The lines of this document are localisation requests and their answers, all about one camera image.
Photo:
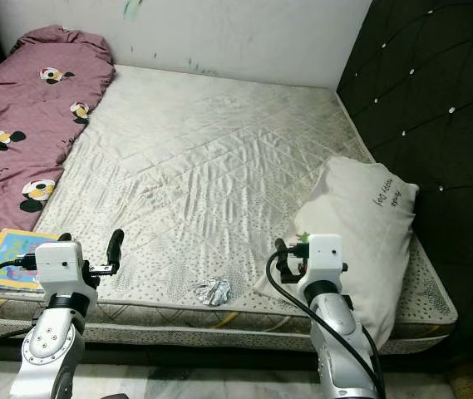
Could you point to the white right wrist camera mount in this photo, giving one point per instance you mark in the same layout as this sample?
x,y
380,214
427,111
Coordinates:
x,y
323,258

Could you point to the colourful children's book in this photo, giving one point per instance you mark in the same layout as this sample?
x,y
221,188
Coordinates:
x,y
12,258

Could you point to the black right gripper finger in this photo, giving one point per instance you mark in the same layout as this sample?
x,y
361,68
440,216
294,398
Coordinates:
x,y
282,258

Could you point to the black tufted headboard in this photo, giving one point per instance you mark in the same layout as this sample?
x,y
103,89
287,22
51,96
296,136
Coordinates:
x,y
427,83

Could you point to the silver foil ball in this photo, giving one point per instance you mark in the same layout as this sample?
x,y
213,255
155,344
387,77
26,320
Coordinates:
x,y
213,292

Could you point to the dark bed frame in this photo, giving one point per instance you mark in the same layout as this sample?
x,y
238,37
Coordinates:
x,y
203,359

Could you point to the white quilted mattress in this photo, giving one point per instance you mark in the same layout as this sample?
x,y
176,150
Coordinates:
x,y
211,166

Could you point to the white pillow with script print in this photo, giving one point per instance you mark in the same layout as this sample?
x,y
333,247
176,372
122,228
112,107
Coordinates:
x,y
369,208

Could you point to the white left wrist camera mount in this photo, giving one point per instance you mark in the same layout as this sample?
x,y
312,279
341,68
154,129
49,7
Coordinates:
x,y
60,263

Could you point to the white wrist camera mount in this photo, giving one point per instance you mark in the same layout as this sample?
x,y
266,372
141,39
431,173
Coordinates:
x,y
60,263
323,258

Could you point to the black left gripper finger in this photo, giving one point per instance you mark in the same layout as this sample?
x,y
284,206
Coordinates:
x,y
63,238
116,248

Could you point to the pink cartoon print blanket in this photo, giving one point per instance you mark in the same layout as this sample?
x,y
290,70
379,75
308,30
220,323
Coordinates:
x,y
20,125

